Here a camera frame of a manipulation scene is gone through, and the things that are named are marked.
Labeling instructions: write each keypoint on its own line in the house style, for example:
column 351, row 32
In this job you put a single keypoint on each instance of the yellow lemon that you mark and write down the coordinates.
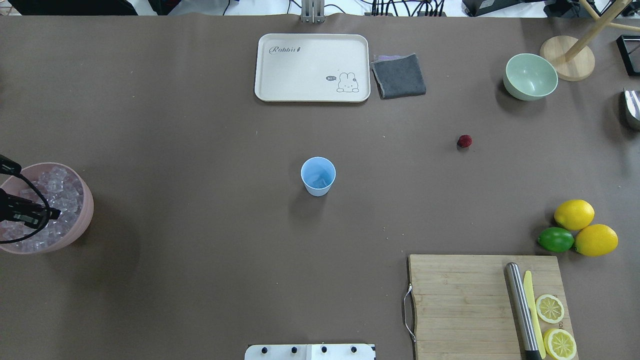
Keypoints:
column 596, row 240
column 574, row 214

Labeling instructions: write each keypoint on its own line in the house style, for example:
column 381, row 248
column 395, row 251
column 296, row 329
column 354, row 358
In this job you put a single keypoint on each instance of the grey folded cloth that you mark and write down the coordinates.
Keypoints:
column 398, row 76

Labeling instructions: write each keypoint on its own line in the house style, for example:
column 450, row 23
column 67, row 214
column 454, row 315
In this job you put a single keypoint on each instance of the green bowl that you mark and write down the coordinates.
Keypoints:
column 529, row 77

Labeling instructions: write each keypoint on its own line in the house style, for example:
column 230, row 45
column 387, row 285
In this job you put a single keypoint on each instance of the red strawberry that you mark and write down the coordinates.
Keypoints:
column 464, row 141

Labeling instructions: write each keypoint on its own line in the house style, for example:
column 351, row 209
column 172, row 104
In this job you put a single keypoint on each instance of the wooden mug tree stand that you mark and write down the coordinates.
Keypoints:
column 571, row 57

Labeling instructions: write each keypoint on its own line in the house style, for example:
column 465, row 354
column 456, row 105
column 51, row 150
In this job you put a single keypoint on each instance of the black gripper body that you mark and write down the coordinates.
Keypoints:
column 26, row 209

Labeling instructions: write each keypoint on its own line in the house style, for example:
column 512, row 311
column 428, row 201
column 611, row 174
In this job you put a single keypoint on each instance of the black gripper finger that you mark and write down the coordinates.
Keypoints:
column 33, row 215
column 9, row 167

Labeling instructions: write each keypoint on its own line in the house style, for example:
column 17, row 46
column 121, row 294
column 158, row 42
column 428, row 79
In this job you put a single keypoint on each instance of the wooden cutting board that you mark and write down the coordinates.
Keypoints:
column 462, row 308

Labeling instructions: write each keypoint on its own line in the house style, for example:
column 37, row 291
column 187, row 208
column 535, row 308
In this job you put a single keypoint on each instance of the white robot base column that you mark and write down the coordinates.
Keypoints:
column 317, row 351

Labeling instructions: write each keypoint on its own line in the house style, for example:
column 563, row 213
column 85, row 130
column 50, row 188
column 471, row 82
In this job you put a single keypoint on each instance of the aluminium frame post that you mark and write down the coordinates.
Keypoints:
column 312, row 11

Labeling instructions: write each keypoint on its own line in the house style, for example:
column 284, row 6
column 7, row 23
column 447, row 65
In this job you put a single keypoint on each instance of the light blue cup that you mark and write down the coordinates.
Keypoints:
column 318, row 175

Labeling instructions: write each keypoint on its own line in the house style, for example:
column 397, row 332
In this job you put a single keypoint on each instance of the yellow plastic knife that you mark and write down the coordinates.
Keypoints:
column 530, row 302

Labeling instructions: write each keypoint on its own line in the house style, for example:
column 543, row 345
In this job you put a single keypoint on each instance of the cream rabbit tray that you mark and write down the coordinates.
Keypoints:
column 312, row 67

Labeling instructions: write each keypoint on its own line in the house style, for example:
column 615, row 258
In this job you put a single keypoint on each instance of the green lime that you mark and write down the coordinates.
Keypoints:
column 556, row 239

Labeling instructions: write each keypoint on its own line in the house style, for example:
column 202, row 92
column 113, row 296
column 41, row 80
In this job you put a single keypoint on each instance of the steel ice scoop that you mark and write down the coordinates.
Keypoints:
column 631, row 99

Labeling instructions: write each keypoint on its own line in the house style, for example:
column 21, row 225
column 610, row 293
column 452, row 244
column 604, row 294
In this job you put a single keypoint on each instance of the lemon slice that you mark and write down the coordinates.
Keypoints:
column 559, row 344
column 550, row 308

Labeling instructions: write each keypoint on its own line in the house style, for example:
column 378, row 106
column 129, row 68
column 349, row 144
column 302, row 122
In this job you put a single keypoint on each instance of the pile of ice cubes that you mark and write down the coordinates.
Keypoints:
column 65, row 195

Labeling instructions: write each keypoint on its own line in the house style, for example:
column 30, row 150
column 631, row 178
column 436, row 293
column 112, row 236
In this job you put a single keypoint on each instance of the pink bowl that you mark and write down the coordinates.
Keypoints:
column 82, row 220

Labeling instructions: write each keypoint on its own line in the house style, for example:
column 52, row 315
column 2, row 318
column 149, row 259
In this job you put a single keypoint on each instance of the black tray far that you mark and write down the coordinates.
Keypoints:
column 628, row 46

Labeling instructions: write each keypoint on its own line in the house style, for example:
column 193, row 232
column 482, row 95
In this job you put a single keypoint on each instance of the steel muddler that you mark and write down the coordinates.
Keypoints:
column 522, row 311

